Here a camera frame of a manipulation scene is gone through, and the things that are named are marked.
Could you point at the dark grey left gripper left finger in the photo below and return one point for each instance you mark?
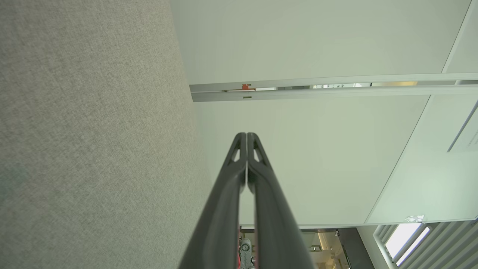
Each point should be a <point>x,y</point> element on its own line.
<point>216,224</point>

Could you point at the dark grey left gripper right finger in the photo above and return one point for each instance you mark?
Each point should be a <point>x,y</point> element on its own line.
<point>276,224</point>

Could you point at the window with white blinds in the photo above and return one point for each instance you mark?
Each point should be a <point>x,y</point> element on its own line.
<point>440,246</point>

